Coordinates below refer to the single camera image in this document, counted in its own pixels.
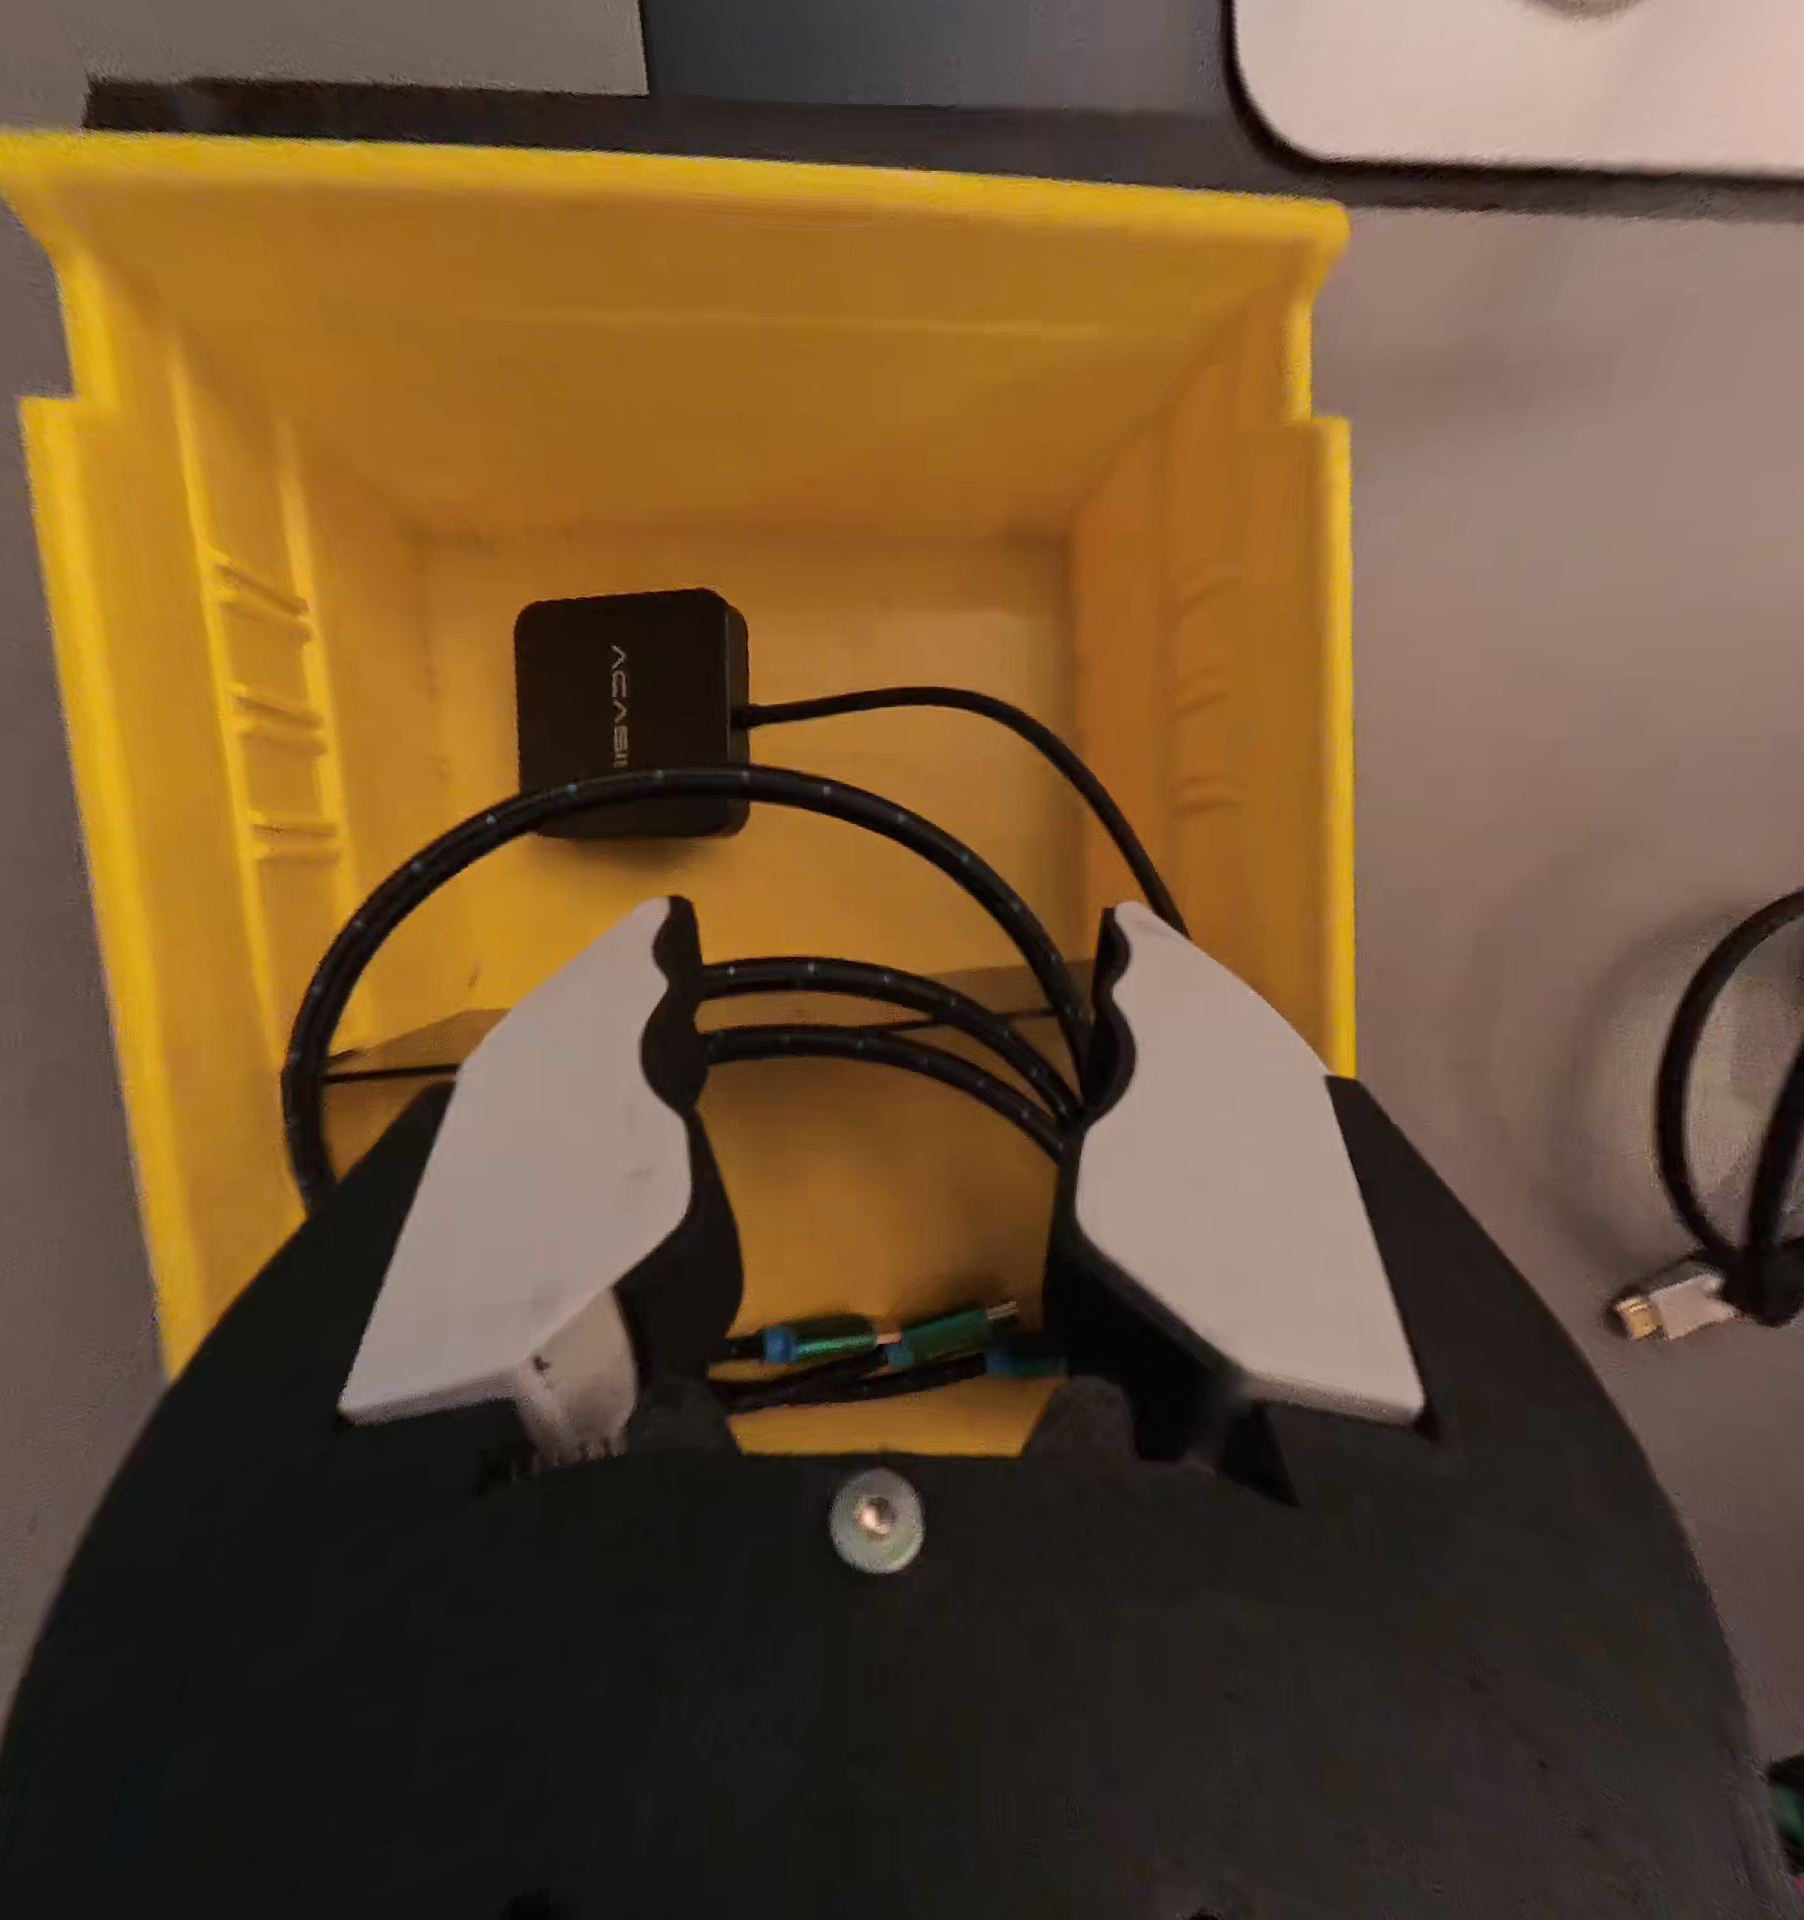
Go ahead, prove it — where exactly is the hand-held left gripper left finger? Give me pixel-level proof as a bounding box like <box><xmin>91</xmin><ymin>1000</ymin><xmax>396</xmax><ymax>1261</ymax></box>
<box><xmin>334</xmin><ymin>896</ymin><xmax>729</xmax><ymax>1449</ymax></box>

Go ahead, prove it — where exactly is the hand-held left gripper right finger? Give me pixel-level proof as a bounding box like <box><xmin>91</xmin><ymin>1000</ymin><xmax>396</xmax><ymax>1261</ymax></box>
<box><xmin>1059</xmin><ymin>900</ymin><xmax>1427</xmax><ymax>1428</ymax></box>

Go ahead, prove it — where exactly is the thick black cable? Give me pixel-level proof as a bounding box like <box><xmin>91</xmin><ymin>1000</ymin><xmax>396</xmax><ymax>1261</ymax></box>
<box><xmin>1612</xmin><ymin>876</ymin><xmax>1804</xmax><ymax>1346</ymax></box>

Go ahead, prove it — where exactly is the braided black hdmi cable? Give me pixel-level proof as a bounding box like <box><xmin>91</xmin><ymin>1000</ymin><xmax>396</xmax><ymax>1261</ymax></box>
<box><xmin>278</xmin><ymin>762</ymin><xmax>1105</xmax><ymax>1389</ymax></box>

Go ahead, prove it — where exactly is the yellow plastic bin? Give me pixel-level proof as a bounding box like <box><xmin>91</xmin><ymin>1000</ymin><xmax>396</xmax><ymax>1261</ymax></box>
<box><xmin>0</xmin><ymin>128</ymin><xmax>1358</xmax><ymax>1457</ymax></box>

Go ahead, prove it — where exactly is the black square hub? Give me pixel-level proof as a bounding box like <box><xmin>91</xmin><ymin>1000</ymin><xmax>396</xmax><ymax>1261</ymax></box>
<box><xmin>512</xmin><ymin>588</ymin><xmax>755</xmax><ymax>843</ymax></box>

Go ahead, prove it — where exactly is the white sign stand base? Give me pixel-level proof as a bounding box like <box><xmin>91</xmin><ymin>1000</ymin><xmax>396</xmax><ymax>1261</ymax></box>
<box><xmin>1227</xmin><ymin>0</ymin><xmax>1804</xmax><ymax>183</ymax></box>

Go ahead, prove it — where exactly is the thin black usb cable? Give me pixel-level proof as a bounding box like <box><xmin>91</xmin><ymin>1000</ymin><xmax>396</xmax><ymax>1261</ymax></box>
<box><xmin>729</xmin><ymin>683</ymin><xmax>1188</xmax><ymax>940</ymax></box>

